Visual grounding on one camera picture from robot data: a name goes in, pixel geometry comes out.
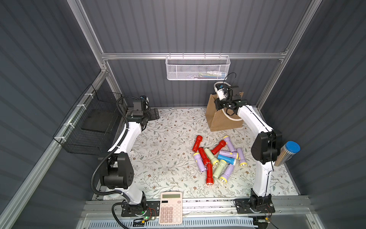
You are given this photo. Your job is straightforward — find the brown paper tote bag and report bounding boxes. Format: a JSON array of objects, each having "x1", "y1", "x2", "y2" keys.
[{"x1": 205, "y1": 92, "x2": 244, "y2": 132}]

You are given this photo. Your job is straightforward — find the purple flashlight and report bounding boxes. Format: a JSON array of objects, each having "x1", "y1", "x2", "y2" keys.
[
  {"x1": 193, "y1": 152, "x2": 206, "y2": 172},
  {"x1": 219, "y1": 164, "x2": 234, "y2": 183},
  {"x1": 236, "y1": 148, "x2": 248, "y2": 167},
  {"x1": 223, "y1": 135, "x2": 236, "y2": 152}
]

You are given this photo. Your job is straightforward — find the red flashlight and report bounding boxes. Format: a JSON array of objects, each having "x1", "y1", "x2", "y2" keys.
[
  {"x1": 198, "y1": 148, "x2": 211, "y2": 166},
  {"x1": 211, "y1": 140, "x2": 226, "y2": 155},
  {"x1": 193, "y1": 135, "x2": 203, "y2": 153},
  {"x1": 206, "y1": 163, "x2": 214, "y2": 186}
]

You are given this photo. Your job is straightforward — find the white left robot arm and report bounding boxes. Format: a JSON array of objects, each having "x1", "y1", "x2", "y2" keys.
[{"x1": 92, "y1": 108, "x2": 160, "y2": 205}]

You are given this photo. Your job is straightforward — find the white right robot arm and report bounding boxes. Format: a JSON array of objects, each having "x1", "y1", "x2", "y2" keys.
[{"x1": 214, "y1": 99, "x2": 282, "y2": 198}]

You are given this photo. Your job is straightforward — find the markers in white basket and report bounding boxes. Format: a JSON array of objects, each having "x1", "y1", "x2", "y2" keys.
[{"x1": 192, "y1": 71, "x2": 227, "y2": 79}]

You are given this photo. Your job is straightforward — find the purple flashlight horizontal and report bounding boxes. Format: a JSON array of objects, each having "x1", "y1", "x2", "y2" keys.
[{"x1": 219, "y1": 150, "x2": 239, "y2": 159}]

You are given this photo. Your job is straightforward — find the blue flashlight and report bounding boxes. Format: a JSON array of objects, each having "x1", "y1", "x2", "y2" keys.
[{"x1": 217, "y1": 155, "x2": 236, "y2": 166}]

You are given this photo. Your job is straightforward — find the green flashlight upper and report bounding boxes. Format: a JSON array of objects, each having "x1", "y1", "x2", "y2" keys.
[{"x1": 204, "y1": 148, "x2": 219, "y2": 166}]

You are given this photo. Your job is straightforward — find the green flashlight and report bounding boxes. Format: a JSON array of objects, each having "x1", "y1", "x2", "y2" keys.
[
  {"x1": 213, "y1": 159, "x2": 227, "y2": 179},
  {"x1": 204, "y1": 148, "x2": 219, "y2": 166}
]

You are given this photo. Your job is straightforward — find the green flashlight lower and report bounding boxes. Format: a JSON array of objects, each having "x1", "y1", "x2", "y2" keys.
[{"x1": 213, "y1": 159, "x2": 227, "y2": 179}]

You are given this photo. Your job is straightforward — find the purple flashlight bottom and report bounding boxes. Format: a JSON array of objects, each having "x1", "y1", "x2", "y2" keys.
[{"x1": 219, "y1": 164, "x2": 234, "y2": 183}]

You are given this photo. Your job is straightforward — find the blue-lidded cylinder container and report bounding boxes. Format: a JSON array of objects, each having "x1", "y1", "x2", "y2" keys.
[{"x1": 274, "y1": 141, "x2": 301, "y2": 167}]

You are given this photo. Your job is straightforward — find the red flashlight bottom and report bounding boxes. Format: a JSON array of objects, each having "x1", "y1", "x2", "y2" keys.
[{"x1": 206, "y1": 163, "x2": 214, "y2": 186}]

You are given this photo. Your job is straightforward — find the pink calculator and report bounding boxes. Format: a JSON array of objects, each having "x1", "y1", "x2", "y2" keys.
[{"x1": 159, "y1": 191, "x2": 183, "y2": 225}]

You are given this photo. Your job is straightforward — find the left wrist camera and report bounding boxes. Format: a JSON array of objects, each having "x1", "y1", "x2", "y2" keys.
[{"x1": 133, "y1": 95, "x2": 150, "y2": 112}]

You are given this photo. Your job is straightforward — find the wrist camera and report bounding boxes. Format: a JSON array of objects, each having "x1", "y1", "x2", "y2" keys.
[
  {"x1": 215, "y1": 84, "x2": 241, "y2": 100},
  {"x1": 133, "y1": 95, "x2": 150, "y2": 112}
]

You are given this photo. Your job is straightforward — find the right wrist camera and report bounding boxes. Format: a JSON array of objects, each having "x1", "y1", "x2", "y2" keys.
[{"x1": 215, "y1": 84, "x2": 241, "y2": 100}]

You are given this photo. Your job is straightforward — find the white wire mesh basket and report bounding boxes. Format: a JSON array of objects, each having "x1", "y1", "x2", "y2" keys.
[{"x1": 165, "y1": 55, "x2": 231, "y2": 81}]

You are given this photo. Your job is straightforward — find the black wire basket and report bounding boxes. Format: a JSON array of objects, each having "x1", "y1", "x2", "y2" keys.
[{"x1": 53, "y1": 86, "x2": 122, "y2": 156}]

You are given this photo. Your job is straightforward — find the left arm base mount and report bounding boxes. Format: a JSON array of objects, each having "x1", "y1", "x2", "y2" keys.
[{"x1": 121, "y1": 200, "x2": 160, "y2": 217}]

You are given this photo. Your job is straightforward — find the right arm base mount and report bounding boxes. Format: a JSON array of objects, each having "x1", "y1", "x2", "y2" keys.
[{"x1": 233, "y1": 195, "x2": 275, "y2": 214}]

